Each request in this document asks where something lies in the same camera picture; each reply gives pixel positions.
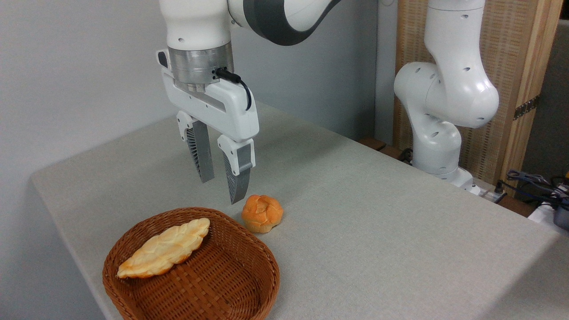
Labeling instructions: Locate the brown wicker basket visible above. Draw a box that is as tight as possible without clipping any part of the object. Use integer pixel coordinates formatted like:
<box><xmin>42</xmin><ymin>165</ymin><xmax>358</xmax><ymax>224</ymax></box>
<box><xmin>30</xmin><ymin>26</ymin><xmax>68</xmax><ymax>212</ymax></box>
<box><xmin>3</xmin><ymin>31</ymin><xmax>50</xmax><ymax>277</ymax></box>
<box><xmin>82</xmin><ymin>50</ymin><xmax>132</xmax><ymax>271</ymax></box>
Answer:
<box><xmin>102</xmin><ymin>207</ymin><xmax>280</xmax><ymax>320</ymax></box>

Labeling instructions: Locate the wooden woven folding screen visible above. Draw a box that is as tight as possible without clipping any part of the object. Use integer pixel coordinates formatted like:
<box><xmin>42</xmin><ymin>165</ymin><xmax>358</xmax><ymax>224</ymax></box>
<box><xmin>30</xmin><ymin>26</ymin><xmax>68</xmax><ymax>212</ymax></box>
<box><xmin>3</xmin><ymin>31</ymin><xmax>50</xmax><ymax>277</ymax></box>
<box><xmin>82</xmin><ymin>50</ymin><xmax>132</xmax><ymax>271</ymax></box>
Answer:
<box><xmin>393</xmin><ymin>0</ymin><xmax>564</xmax><ymax>197</ymax></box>

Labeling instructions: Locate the metal screen hinge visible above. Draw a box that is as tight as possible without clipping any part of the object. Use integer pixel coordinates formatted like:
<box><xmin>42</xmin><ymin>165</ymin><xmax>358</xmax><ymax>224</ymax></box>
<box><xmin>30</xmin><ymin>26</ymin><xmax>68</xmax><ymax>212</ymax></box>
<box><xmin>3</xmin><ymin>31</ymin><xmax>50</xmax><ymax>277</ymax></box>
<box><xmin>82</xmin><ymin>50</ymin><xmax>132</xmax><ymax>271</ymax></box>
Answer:
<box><xmin>513</xmin><ymin>95</ymin><xmax>541</xmax><ymax>120</ymax></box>

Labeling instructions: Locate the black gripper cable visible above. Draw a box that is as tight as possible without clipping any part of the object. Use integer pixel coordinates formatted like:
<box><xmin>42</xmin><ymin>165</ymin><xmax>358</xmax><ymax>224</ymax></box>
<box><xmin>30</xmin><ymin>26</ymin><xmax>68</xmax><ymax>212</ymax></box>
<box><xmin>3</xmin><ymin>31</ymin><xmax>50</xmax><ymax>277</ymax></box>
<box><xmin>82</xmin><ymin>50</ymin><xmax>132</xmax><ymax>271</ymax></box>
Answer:
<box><xmin>213</xmin><ymin>68</ymin><xmax>252</xmax><ymax>111</ymax></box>

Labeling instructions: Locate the blue and black cable bundle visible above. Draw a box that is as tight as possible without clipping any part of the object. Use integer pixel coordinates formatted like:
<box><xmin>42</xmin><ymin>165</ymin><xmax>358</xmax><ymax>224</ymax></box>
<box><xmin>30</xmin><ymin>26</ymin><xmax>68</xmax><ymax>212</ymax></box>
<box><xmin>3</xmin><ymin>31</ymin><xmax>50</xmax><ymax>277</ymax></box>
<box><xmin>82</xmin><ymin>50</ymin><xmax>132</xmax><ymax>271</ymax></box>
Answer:
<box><xmin>506</xmin><ymin>170</ymin><xmax>569</xmax><ymax>210</ymax></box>

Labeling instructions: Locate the long braided bread loaf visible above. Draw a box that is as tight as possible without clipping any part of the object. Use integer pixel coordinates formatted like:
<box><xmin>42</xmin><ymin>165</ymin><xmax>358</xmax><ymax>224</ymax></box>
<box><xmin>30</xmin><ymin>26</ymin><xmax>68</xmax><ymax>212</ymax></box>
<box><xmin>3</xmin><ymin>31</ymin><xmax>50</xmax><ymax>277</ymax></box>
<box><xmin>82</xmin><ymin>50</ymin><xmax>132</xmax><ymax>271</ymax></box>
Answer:
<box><xmin>116</xmin><ymin>217</ymin><xmax>211</xmax><ymax>280</ymax></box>

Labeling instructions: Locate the round orange bread bun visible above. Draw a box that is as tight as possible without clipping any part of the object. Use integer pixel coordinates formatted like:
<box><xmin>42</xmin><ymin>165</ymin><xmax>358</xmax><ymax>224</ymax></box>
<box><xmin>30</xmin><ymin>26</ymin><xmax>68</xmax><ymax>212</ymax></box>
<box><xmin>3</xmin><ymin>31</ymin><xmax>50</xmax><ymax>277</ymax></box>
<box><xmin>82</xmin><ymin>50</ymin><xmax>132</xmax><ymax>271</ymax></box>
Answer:
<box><xmin>241</xmin><ymin>195</ymin><xmax>284</xmax><ymax>234</ymax></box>

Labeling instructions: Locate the brown wooden block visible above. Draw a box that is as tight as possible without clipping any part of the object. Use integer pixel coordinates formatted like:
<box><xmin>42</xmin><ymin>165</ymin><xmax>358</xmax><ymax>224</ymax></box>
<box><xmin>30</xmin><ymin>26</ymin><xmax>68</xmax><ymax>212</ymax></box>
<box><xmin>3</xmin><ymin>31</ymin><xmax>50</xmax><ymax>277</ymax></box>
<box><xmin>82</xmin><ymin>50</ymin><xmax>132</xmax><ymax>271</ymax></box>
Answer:
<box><xmin>378</xmin><ymin>145</ymin><xmax>406</xmax><ymax>161</ymax></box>
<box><xmin>358</xmin><ymin>137</ymin><xmax>387</xmax><ymax>152</ymax></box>

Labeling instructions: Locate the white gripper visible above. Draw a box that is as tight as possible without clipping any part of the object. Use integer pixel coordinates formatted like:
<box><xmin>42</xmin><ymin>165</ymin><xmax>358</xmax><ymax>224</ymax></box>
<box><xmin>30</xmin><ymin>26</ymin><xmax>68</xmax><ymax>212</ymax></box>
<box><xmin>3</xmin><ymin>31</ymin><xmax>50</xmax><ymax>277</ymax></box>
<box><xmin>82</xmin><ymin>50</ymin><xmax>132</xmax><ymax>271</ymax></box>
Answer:
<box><xmin>156</xmin><ymin>49</ymin><xmax>260</xmax><ymax>205</ymax></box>

